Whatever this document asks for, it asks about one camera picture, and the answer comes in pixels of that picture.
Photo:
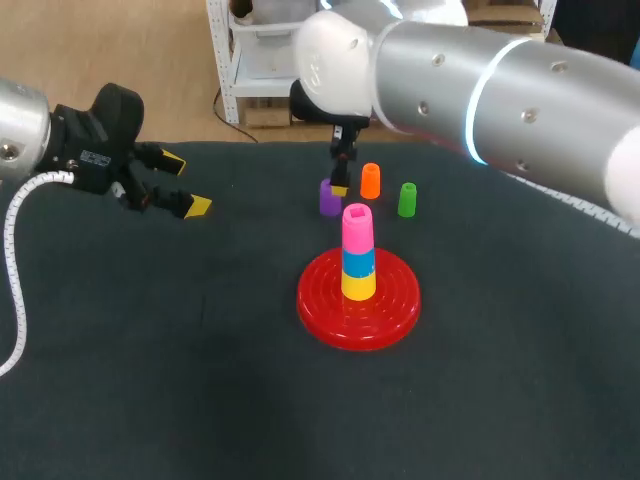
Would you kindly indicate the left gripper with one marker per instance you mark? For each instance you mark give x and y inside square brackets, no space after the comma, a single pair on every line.
[95,145]

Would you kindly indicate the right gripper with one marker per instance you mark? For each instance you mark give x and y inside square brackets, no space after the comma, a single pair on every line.
[310,107]

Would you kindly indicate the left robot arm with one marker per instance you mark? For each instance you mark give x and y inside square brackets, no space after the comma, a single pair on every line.
[20,130]

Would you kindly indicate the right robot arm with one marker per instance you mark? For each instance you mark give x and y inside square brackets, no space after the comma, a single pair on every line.
[475,95]

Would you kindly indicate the red round base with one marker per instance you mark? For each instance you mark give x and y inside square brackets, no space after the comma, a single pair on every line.
[325,305]

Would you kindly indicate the orange cylinder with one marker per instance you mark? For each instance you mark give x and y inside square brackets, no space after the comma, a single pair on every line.
[370,181]

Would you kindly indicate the purple cylinder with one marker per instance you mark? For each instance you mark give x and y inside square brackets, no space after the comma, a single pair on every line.
[329,202]

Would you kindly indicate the pink cylinder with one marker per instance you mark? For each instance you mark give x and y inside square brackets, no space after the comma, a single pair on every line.
[357,230]

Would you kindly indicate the green cylinder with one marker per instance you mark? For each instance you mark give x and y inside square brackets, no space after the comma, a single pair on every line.
[407,201]

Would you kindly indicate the cardboard box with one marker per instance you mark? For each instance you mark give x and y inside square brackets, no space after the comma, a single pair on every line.
[267,116]

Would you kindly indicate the blue cylinder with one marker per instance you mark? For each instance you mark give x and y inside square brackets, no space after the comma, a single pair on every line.
[358,263]

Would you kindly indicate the yellow cylinder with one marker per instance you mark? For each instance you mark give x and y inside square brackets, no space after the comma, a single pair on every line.
[358,288]

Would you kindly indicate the white metal shelf rack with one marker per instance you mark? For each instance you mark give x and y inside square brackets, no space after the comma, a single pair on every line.
[235,55]

